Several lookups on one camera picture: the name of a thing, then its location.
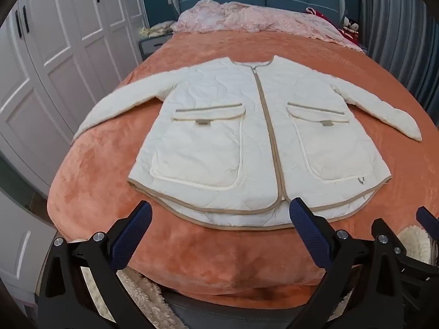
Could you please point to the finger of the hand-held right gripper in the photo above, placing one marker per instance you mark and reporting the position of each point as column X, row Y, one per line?
column 420, row 262
column 428, row 221

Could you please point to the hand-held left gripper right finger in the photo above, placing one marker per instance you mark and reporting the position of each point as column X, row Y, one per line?
column 308, row 233

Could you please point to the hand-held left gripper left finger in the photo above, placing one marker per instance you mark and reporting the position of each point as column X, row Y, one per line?
column 132, row 236

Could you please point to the white quilted jacket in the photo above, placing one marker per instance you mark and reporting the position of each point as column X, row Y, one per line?
column 212, row 126

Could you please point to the cream fleece coat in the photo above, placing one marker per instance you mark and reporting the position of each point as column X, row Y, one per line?
column 147, row 301

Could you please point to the orange plush bed blanket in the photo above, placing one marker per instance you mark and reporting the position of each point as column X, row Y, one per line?
column 205, row 257

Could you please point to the white panelled door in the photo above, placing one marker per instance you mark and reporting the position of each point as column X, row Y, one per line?
column 20, row 246

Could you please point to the white panelled wardrobe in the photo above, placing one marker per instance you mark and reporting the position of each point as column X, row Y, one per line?
column 68, row 58

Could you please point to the grey nightstand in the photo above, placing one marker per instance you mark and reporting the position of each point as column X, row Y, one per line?
column 151, row 46

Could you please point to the grey curtain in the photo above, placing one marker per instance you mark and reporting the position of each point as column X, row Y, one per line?
column 394, row 24

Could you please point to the small yellow object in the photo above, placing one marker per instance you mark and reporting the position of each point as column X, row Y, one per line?
column 143, row 31

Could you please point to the small doll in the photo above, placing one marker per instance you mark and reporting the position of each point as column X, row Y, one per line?
column 347, row 23
column 355, row 28

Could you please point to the cream cloth bundle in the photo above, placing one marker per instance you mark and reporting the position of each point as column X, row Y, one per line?
column 159, row 28

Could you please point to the pink floral quilt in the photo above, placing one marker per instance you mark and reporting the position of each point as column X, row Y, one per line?
column 257, row 19

